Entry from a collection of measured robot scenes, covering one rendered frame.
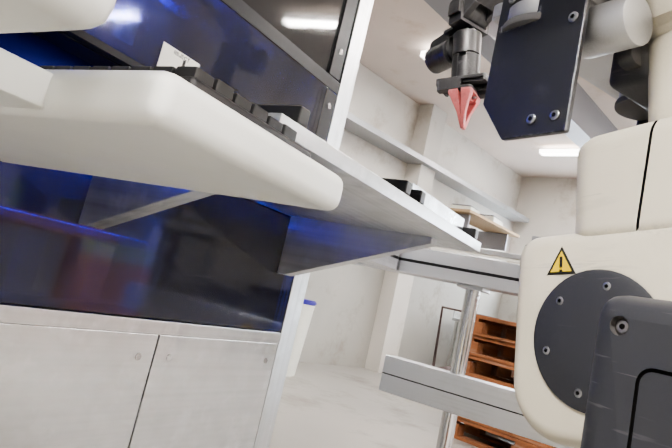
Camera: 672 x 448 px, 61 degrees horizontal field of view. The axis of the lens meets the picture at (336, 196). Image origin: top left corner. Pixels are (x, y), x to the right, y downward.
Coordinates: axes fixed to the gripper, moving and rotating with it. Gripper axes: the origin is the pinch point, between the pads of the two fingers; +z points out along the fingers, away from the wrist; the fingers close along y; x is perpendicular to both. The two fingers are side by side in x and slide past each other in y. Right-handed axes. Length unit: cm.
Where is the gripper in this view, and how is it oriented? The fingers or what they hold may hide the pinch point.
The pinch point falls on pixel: (462, 125)
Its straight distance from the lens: 116.7
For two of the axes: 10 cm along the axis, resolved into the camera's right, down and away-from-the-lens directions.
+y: -8.6, 0.3, 5.1
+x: -5.0, -2.3, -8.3
